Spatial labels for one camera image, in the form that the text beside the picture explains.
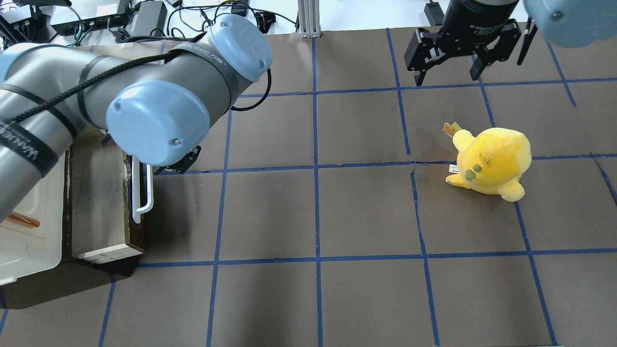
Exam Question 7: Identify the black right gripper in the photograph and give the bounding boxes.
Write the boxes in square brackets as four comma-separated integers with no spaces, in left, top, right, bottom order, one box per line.
[404,0,522,86]

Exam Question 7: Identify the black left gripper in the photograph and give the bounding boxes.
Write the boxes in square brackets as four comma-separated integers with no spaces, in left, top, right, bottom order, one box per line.
[154,145,202,175]

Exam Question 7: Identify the white drawer handle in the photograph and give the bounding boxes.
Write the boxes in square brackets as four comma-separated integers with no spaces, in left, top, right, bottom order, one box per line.
[130,156,154,224]

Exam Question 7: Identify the dark wooden drawer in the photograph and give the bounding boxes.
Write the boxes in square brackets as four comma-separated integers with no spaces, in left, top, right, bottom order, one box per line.
[68,135,148,264]

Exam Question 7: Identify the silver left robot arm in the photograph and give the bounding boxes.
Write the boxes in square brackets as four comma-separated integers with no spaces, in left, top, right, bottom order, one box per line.
[0,13,272,219]

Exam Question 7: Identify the dark wooden drawer cabinet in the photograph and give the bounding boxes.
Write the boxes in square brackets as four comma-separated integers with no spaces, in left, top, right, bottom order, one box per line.
[1,150,138,309]

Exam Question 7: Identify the yellow plush dinosaur toy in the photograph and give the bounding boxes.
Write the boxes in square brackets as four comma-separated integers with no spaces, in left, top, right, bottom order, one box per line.
[443,122,533,202]

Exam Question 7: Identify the black power brick top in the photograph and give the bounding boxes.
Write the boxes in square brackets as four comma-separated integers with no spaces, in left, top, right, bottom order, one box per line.
[130,0,167,37]

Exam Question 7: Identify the cream plastic storage box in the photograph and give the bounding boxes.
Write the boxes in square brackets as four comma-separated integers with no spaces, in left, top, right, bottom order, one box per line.
[0,157,66,285]

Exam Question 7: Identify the aluminium frame post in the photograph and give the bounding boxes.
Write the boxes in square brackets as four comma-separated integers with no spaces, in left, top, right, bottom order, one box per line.
[297,0,322,38]

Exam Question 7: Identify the black network switch box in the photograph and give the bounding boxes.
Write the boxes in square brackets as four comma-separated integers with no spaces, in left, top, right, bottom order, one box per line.
[49,0,133,37]

